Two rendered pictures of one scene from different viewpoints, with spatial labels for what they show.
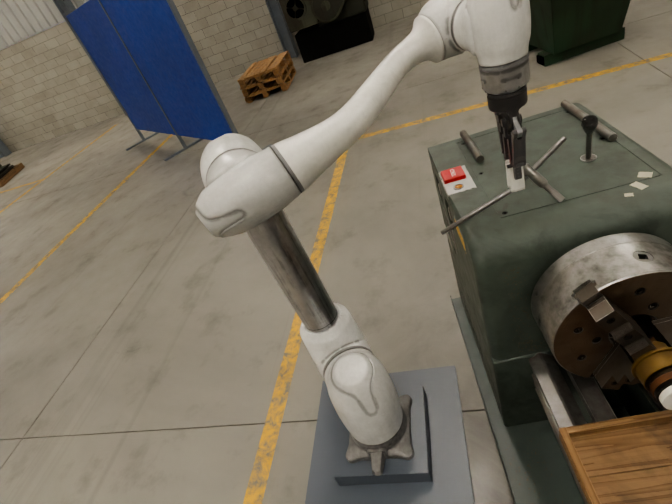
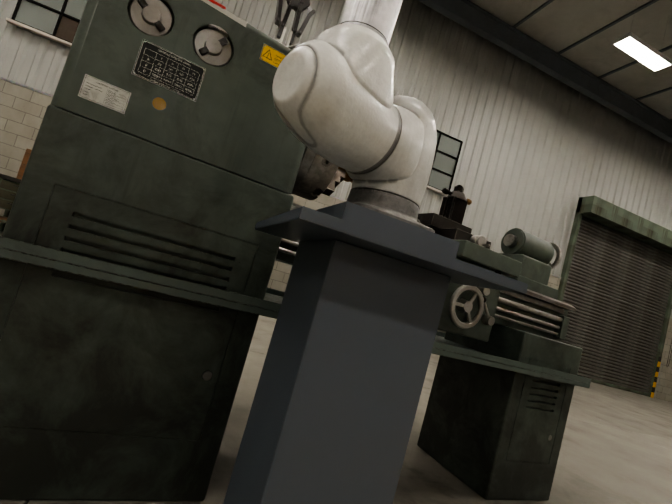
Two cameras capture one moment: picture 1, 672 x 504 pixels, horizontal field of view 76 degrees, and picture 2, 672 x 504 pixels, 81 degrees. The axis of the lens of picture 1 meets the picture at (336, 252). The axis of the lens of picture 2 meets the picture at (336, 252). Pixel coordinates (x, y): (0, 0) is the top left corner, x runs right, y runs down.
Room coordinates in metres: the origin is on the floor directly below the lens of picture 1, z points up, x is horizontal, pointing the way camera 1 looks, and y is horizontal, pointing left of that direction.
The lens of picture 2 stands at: (1.27, 0.68, 0.65)
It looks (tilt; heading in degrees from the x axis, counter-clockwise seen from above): 5 degrees up; 231
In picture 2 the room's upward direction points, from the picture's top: 16 degrees clockwise
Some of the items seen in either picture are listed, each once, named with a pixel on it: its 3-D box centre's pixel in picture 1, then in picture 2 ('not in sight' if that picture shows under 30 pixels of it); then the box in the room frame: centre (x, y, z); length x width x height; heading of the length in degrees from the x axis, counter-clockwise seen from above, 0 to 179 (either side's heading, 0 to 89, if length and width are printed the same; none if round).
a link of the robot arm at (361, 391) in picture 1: (361, 391); (394, 150); (0.71, 0.08, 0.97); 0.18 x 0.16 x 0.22; 7
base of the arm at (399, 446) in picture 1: (377, 430); (388, 216); (0.68, 0.08, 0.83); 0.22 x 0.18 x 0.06; 160
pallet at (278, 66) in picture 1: (268, 76); not in sight; (8.91, -0.12, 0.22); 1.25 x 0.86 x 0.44; 162
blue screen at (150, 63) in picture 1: (145, 78); not in sight; (7.22, 1.61, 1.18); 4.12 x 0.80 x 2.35; 30
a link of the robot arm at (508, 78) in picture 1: (504, 73); not in sight; (0.80, -0.44, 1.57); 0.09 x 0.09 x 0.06
